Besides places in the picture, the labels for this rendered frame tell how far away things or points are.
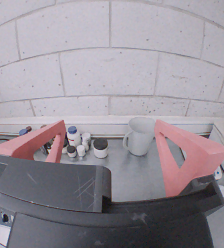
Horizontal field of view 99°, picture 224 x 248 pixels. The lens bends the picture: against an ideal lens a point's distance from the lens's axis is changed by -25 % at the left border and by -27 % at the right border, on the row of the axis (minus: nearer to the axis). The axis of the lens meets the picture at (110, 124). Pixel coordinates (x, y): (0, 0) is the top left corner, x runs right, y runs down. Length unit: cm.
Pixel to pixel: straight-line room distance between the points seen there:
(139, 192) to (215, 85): 70
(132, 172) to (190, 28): 71
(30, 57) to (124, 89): 49
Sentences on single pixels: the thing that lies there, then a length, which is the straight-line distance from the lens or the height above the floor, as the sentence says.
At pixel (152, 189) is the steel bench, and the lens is 55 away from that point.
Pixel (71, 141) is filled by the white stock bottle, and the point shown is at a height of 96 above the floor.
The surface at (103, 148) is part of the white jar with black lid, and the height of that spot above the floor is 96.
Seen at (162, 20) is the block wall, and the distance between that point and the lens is 63.
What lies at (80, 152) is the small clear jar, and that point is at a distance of 61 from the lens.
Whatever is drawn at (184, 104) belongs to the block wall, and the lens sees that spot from 76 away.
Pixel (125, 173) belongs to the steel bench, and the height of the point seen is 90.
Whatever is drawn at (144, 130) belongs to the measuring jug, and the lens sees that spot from 66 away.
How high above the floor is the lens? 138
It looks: 37 degrees down
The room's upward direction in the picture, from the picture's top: straight up
